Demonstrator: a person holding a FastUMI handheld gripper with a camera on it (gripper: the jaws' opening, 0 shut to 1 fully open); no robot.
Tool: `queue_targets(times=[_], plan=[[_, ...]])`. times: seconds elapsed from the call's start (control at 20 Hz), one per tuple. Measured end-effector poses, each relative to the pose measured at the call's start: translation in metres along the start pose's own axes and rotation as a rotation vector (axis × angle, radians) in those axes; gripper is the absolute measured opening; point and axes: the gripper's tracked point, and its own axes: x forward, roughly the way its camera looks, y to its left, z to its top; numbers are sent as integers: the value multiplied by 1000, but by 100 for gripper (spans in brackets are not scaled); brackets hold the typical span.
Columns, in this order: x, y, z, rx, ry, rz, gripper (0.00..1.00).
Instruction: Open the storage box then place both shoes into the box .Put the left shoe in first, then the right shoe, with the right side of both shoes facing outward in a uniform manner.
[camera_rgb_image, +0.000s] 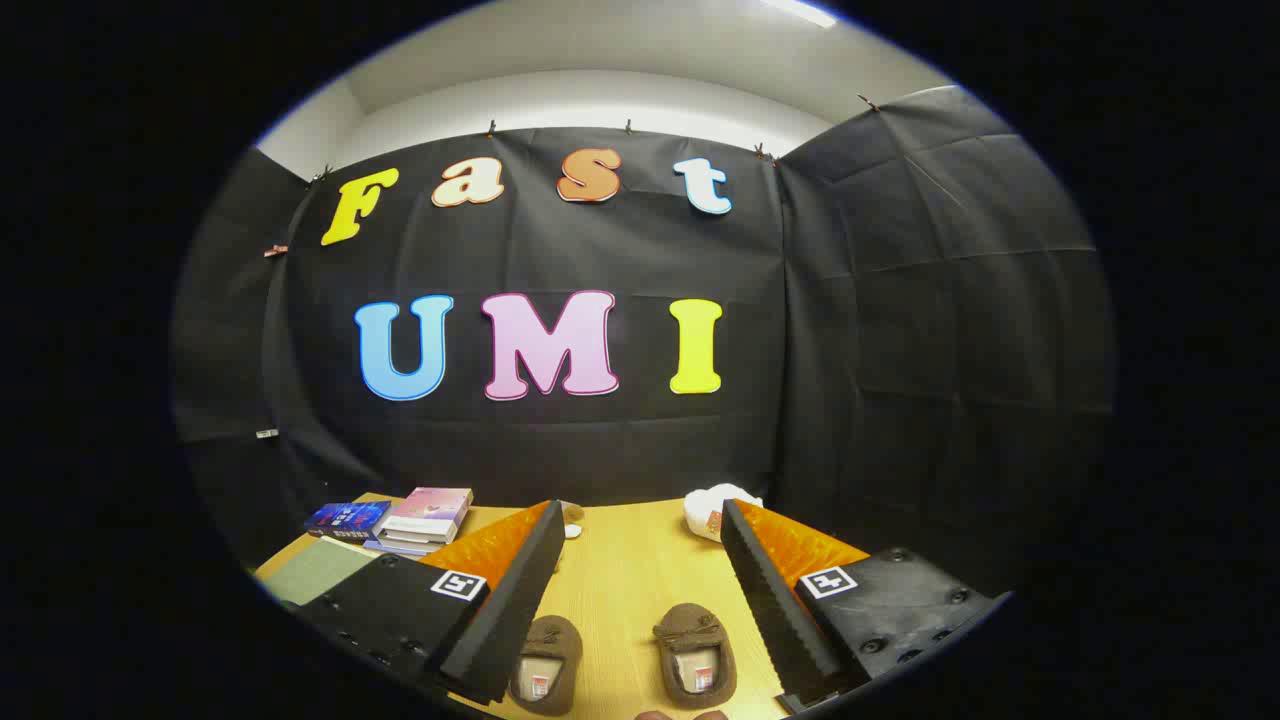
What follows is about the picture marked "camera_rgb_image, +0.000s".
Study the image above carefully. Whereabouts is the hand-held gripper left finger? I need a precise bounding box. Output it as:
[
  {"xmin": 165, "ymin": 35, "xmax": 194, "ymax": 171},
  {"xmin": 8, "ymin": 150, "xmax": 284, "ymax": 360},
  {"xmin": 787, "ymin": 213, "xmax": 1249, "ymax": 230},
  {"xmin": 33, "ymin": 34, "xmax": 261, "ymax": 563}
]
[{"xmin": 298, "ymin": 498, "xmax": 568, "ymax": 706}]

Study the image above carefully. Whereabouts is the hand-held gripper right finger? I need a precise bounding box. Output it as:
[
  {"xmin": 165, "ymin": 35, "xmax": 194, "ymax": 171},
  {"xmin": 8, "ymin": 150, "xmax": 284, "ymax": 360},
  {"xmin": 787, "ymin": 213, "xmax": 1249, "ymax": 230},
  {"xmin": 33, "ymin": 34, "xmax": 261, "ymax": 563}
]
[{"xmin": 720, "ymin": 498, "xmax": 1009, "ymax": 716}]

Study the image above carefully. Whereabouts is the brown fuzzy slipper shoe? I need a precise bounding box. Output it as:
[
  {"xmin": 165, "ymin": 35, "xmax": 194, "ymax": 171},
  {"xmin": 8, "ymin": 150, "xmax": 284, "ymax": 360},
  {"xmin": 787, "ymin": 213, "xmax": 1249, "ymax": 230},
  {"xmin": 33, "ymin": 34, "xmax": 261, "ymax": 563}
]
[
  {"xmin": 508, "ymin": 615, "xmax": 584, "ymax": 716},
  {"xmin": 652, "ymin": 602, "xmax": 739, "ymax": 711}
]

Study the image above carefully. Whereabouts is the green fabric storage box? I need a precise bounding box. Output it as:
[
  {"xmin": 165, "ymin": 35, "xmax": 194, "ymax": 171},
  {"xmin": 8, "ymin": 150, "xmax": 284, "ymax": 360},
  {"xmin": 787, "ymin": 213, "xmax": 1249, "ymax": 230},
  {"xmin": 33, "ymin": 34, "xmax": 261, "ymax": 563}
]
[{"xmin": 258, "ymin": 538, "xmax": 383, "ymax": 608}]

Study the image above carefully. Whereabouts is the white plush toy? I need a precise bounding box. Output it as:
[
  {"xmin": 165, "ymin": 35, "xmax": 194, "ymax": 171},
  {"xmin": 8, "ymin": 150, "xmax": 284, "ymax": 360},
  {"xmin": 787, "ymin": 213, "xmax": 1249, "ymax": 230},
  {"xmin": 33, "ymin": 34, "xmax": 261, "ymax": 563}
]
[{"xmin": 684, "ymin": 484, "xmax": 766, "ymax": 544}]

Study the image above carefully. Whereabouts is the white book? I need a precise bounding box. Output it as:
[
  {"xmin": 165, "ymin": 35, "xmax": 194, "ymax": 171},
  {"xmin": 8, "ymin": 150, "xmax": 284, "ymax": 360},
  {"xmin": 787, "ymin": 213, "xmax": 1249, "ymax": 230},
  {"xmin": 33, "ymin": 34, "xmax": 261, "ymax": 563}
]
[{"xmin": 380, "ymin": 518, "xmax": 465, "ymax": 547}]

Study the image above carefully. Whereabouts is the pink cover book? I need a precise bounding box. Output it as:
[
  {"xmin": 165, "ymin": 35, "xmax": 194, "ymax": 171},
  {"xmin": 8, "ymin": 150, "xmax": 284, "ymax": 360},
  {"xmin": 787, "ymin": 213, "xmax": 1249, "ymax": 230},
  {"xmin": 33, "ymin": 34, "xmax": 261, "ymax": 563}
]
[{"xmin": 392, "ymin": 487, "xmax": 475, "ymax": 528}]

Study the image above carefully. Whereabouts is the dark blue book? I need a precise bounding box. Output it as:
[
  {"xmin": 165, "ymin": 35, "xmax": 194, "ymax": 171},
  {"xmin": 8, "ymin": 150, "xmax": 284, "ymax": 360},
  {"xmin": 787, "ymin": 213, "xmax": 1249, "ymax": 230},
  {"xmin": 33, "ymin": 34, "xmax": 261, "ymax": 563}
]
[{"xmin": 305, "ymin": 500, "xmax": 393, "ymax": 546}]

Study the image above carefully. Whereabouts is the black backdrop cloth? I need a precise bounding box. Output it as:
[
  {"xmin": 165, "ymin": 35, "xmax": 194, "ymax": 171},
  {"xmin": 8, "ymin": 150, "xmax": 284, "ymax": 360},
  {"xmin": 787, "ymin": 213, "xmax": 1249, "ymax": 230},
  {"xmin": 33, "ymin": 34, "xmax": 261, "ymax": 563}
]
[{"xmin": 172, "ymin": 85, "xmax": 1116, "ymax": 601}]

